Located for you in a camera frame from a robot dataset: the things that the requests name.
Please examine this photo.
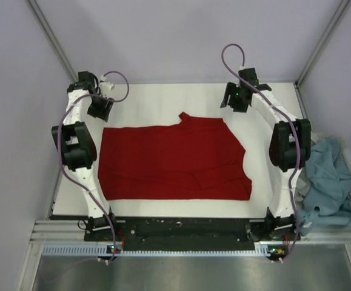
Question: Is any red t shirt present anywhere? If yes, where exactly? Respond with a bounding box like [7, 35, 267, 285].
[98, 112, 252, 201]

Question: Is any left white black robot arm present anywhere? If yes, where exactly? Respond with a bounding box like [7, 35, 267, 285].
[52, 71, 119, 241]

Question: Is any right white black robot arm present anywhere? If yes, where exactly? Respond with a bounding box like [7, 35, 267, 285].
[220, 68, 311, 241]

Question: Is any light blue t shirt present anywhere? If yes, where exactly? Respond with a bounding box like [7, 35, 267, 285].
[298, 138, 351, 236]

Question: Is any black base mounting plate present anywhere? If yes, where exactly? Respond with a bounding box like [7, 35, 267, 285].
[84, 216, 296, 251]

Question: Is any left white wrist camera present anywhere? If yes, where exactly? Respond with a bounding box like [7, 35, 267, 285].
[99, 75, 115, 99]

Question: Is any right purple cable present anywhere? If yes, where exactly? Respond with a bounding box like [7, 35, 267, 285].
[221, 44, 304, 263]

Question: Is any left aluminium frame post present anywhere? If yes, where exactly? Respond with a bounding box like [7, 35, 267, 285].
[25, 0, 78, 82]

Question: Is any aluminium frame post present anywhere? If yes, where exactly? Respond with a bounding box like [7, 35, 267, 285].
[295, 0, 351, 89]
[25, 0, 78, 82]

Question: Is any right aluminium frame post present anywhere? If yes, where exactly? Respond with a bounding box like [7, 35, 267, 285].
[295, 0, 351, 89]

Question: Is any light blue cable duct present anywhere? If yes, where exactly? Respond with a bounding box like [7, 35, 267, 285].
[42, 244, 286, 258]

